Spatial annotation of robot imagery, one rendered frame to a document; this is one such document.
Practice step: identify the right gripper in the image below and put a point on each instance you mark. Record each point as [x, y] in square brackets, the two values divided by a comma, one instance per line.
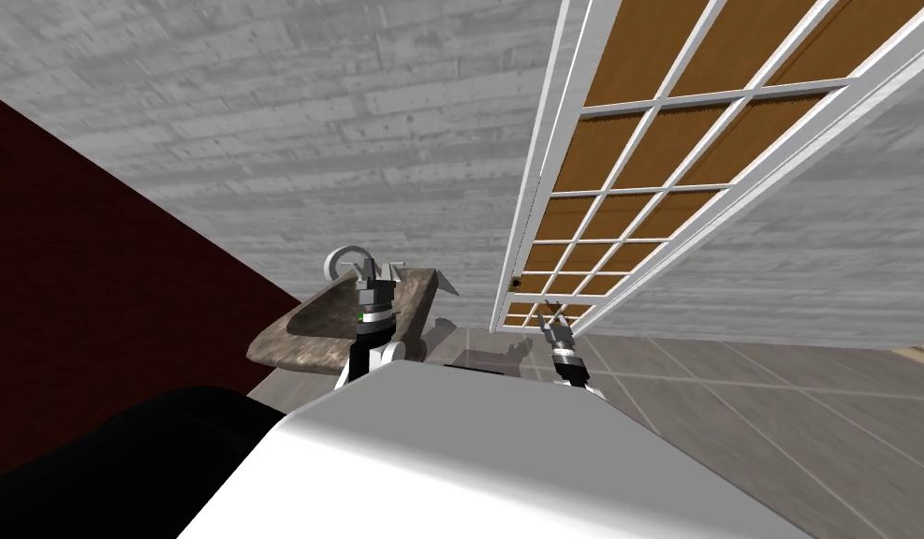
[560, 335]

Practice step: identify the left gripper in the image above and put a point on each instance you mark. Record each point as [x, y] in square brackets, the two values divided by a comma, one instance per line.
[376, 293]

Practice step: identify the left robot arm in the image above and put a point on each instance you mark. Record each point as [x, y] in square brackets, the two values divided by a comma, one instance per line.
[109, 464]

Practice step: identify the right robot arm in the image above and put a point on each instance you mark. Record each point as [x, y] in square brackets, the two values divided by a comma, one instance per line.
[572, 368]

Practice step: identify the silver curved faucet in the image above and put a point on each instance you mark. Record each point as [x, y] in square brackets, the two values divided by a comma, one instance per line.
[340, 262]

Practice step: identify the dark round door knob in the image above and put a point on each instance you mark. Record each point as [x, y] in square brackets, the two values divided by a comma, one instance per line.
[515, 282]

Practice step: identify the brown stone sink basin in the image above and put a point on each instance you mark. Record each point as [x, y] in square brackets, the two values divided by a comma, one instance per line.
[312, 333]

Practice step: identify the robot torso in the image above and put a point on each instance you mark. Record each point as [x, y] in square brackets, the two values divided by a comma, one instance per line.
[461, 457]

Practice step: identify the white door with brown panes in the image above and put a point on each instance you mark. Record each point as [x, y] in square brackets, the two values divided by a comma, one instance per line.
[641, 172]

